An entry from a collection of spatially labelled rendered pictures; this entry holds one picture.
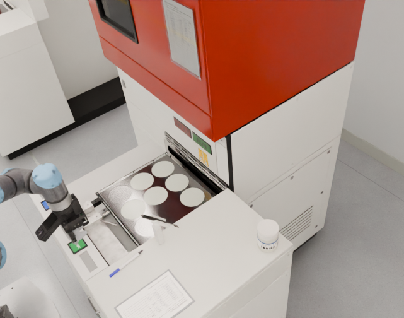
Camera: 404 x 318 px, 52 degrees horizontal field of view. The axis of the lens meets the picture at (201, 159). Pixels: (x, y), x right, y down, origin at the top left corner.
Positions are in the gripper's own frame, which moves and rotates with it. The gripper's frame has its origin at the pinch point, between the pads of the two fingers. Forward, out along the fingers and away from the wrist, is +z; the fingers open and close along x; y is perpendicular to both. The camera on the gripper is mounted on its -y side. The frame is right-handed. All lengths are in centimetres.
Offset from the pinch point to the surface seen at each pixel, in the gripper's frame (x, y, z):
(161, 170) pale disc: 17, 47, 9
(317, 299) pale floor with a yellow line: -42, 94, 98
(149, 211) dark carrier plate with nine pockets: 0.5, 30.5, 8.5
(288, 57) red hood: -15, 88, -42
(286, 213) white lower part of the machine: -15, 93, 48
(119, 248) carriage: -5.1, 12.9, 10.5
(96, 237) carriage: 5.2, 8.6, 10.5
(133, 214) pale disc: 3.7, 25.0, 8.5
